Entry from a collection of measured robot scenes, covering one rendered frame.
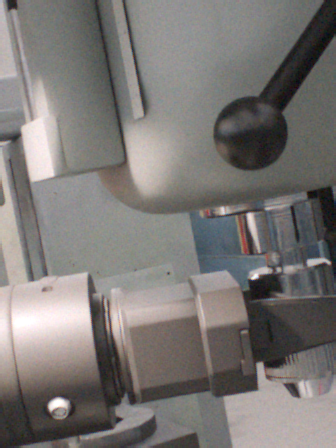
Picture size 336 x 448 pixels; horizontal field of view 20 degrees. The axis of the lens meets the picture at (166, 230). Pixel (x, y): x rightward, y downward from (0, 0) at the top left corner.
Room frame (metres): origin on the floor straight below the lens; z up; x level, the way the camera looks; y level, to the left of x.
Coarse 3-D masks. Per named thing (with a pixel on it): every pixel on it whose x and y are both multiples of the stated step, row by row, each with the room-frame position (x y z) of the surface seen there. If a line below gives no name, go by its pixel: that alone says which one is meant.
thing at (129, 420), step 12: (120, 408) 0.84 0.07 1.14; (132, 408) 0.83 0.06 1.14; (144, 408) 0.83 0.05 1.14; (120, 420) 0.81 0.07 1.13; (132, 420) 0.79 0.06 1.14; (144, 420) 0.78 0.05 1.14; (156, 420) 0.83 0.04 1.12; (108, 432) 0.77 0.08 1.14; (120, 432) 0.76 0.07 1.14; (132, 432) 0.77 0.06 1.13; (144, 432) 0.78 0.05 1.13; (156, 432) 0.79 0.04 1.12; (168, 432) 0.78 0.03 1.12; (180, 432) 0.77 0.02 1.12; (192, 432) 0.77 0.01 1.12; (36, 444) 0.83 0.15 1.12; (48, 444) 0.82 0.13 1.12; (60, 444) 0.77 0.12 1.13; (84, 444) 0.76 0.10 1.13; (96, 444) 0.76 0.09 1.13; (108, 444) 0.76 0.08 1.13; (120, 444) 0.76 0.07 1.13; (132, 444) 0.77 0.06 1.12; (144, 444) 0.76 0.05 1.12; (156, 444) 0.76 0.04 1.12; (168, 444) 0.76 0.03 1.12; (180, 444) 0.76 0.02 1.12; (192, 444) 0.77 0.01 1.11
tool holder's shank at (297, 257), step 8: (304, 248) 0.53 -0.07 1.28; (272, 256) 0.53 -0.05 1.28; (280, 256) 0.52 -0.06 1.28; (288, 256) 0.52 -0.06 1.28; (296, 256) 0.52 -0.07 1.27; (304, 256) 0.53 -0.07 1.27; (272, 264) 0.53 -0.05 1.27; (280, 264) 0.52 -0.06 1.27; (288, 264) 0.52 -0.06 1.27; (296, 264) 0.52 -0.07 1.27; (304, 264) 0.53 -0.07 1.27
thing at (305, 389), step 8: (328, 376) 0.52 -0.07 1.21; (288, 384) 0.52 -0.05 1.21; (296, 384) 0.52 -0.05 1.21; (304, 384) 0.52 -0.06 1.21; (312, 384) 0.52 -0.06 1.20; (320, 384) 0.52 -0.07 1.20; (328, 384) 0.52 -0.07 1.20; (296, 392) 0.52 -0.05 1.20; (304, 392) 0.52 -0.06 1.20; (312, 392) 0.52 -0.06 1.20; (320, 392) 0.52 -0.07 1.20
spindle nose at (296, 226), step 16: (288, 208) 0.51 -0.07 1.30; (304, 208) 0.51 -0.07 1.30; (240, 224) 0.52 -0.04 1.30; (256, 224) 0.51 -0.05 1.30; (272, 224) 0.51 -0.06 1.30; (288, 224) 0.51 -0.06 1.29; (304, 224) 0.51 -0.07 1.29; (320, 224) 0.52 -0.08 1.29; (240, 240) 0.53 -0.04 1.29; (256, 240) 0.52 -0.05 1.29; (272, 240) 0.51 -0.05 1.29; (288, 240) 0.51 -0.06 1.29; (304, 240) 0.51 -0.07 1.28; (320, 240) 0.52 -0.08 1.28
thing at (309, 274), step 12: (312, 264) 0.52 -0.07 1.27; (324, 264) 0.52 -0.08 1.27; (252, 276) 0.53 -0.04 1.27; (264, 276) 0.52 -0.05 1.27; (276, 276) 0.51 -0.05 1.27; (288, 276) 0.51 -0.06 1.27; (300, 276) 0.51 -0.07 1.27; (312, 276) 0.51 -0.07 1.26; (324, 276) 0.52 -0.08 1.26; (252, 288) 0.53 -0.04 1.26; (264, 288) 0.52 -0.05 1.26; (276, 288) 0.51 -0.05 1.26; (288, 288) 0.51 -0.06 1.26
